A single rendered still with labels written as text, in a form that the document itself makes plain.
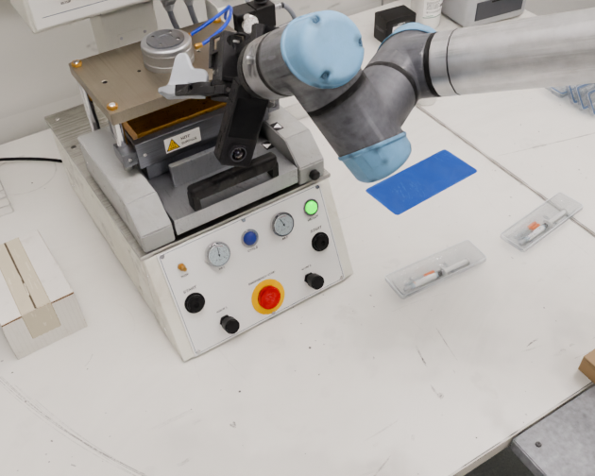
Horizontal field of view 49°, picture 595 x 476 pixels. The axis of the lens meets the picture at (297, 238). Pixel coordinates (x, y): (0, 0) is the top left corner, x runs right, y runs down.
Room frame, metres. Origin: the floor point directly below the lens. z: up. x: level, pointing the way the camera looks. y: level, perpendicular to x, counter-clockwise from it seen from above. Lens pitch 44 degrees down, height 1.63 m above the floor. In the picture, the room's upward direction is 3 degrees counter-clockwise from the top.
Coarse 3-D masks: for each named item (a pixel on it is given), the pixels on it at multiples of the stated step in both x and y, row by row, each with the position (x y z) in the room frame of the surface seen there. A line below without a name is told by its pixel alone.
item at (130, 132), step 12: (168, 108) 0.89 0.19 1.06; (180, 108) 0.89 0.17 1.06; (192, 108) 0.89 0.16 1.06; (204, 108) 0.89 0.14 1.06; (216, 108) 0.89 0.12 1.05; (132, 120) 0.86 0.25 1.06; (144, 120) 0.86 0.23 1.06; (156, 120) 0.86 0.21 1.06; (168, 120) 0.86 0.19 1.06; (180, 120) 0.86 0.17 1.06; (132, 132) 0.84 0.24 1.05; (144, 132) 0.83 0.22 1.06
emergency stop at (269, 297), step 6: (264, 288) 0.72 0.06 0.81; (270, 288) 0.73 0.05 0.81; (276, 288) 0.73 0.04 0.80; (264, 294) 0.72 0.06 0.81; (270, 294) 0.72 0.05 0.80; (276, 294) 0.72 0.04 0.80; (258, 300) 0.71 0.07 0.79; (264, 300) 0.71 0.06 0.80; (270, 300) 0.71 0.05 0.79; (276, 300) 0.72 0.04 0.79; (264, 306) 0.71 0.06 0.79; (270, 306) 0.71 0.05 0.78
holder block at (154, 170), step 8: (208, 144) 0.88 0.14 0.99; (184, 152) 0.86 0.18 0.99; (192, 152) 0.87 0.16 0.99; (168, 160) 0.84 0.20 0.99; (176, 160) 0.85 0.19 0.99; (144, 168) 0.83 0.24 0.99; (152, 168) 0.83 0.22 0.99; (160, 168) 0.84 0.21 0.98; (168, 168) 0.84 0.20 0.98; (152, 176) 0.83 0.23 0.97
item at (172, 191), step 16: (256, 144) 0.91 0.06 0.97; (192, 160) 0.82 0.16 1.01; (208, 160) 0.83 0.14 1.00; (288, 160) 0.86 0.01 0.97; (144, 176) 0.83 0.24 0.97; (160, 176) 0.83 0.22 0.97; (176, 176) 0.80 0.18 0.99; (192, 176) 0.82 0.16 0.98; (208, 176) 0.83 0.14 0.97; (288, 176) 0.83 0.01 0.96; (160, 192) 0.79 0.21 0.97; (176, 192) 0.79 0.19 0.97; (224, 192) 0.79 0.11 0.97; (240, 192) 0.78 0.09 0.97; (256, 192) 0.80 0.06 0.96; (272, 192) 0.81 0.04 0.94; (176, 208) 0.75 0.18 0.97; (192, 208) 0.75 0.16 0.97; (208, 208) 0.75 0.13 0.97; (224, 208) 0.77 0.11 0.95; (176, 224) 0.73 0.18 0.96; (192, 224) 0.74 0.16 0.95
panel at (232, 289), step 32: (320, 192) 0.85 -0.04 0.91; (256, 224) 0.78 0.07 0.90; (320, 224) 0.82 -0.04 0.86; (160, 256) 0.70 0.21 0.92; (192, 256) 0.72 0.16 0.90; (256, 256) 0.75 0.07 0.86; (288, 256) 0.77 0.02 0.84; (320, 256) 0.79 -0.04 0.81; (192, 288) 0.69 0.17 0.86; (224, 288) 0.71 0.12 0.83; (256, 288) 0.72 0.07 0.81; (288, 288) 0.74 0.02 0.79; (320, 288) 0.76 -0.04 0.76; (192, 320) 0.66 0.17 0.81; (256, 320) 0.70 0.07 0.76
